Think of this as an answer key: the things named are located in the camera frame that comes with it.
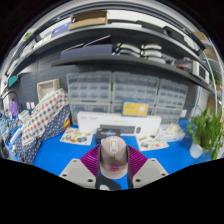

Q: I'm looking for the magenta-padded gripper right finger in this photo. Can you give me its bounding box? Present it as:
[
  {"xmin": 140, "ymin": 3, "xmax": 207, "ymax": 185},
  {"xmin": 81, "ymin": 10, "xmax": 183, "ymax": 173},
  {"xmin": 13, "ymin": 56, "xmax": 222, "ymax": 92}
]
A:
[{"xmin": 126, "ymin": 145, "xmax": 169, "ymax": 190}]

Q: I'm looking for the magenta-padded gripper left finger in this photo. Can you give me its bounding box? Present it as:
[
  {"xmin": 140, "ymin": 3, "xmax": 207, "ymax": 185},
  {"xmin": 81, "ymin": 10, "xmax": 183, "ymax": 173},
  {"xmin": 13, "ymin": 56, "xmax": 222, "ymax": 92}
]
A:
[{"xmin": 59, "ymin": 143, "xmax": 111, "ymax": 191}]

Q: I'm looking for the beige pink computer mouse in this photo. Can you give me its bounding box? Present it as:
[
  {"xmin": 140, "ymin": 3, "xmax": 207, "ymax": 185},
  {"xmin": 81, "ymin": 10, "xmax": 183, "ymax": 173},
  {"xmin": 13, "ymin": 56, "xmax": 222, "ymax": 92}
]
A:
[{"xmin": 98, "ymin": 135, "xmax": 129, "ymax": 180}]

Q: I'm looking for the white keyboard packaging box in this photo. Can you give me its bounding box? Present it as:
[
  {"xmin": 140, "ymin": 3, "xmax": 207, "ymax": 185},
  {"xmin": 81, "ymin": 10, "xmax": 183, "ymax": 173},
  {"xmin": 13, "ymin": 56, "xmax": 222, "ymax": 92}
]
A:
[{"xmin": 77, "ymin": 111, "xmax": 163, "ymax": 138}]

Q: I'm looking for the patterned fabric bundle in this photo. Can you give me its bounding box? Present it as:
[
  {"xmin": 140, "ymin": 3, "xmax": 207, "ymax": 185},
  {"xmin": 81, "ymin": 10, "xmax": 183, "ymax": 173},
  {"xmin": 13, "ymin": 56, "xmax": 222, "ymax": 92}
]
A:
[{"xmin": 14, "ymin": 88, "xmax": 71, "ymax": 166}]

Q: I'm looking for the yellow cardboard box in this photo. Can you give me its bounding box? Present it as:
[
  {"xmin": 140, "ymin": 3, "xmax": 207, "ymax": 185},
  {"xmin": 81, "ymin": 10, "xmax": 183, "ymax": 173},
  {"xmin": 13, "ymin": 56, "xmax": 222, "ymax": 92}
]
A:
[{"xmin": 121, "ymin": 100, "xmax": 150, "ymax": 118}]

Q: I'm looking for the green plant in white pot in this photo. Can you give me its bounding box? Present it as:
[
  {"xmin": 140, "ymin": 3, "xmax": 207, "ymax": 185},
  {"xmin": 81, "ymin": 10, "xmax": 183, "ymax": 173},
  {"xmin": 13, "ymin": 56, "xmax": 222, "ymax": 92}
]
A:
[{"xmin": 187, "ymin": 108, "xmax": 224, "ymax": 160}]

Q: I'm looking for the white woven basket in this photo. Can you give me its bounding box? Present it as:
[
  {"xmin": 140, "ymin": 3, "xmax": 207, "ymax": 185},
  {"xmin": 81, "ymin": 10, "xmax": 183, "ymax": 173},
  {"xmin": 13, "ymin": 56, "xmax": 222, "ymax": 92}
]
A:
[{"xmin": 36, "ymin": 78, "xmax": 61, "ymax": 101}]

